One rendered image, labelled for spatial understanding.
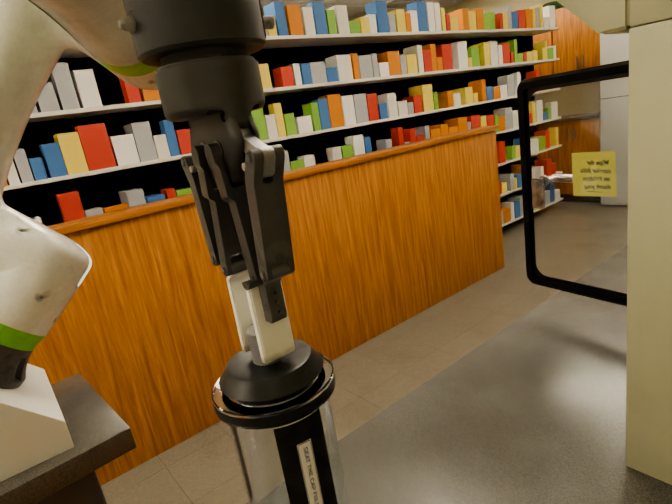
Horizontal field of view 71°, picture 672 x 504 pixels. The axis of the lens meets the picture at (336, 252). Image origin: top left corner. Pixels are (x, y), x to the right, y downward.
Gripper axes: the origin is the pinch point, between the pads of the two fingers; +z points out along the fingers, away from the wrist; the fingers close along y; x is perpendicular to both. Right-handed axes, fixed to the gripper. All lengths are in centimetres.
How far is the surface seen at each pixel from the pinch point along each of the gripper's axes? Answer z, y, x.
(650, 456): 26.0, -18.1, -33.5
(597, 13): -20.3, -12.9, -33.5
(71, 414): 29, 58, 13
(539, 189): 4, 12, -66
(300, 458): 11.4, -4.4, 1.4
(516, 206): 99, 233, -413
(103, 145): -20, 231, -44
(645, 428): 22.6, -17.5, -33.5
